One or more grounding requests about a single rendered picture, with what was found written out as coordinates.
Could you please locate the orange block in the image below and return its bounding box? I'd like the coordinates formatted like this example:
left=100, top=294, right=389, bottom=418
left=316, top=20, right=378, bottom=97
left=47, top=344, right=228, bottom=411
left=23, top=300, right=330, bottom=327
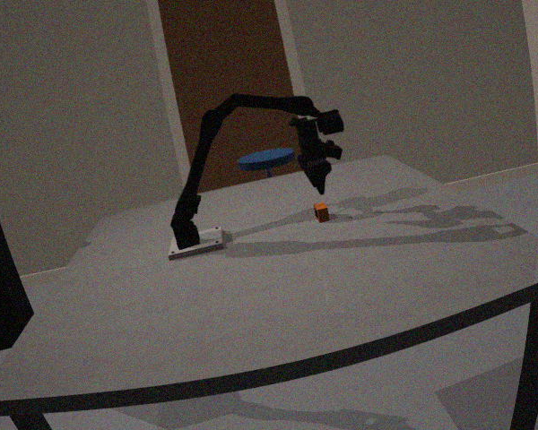
left=314, top=202, right=329, bottom=223

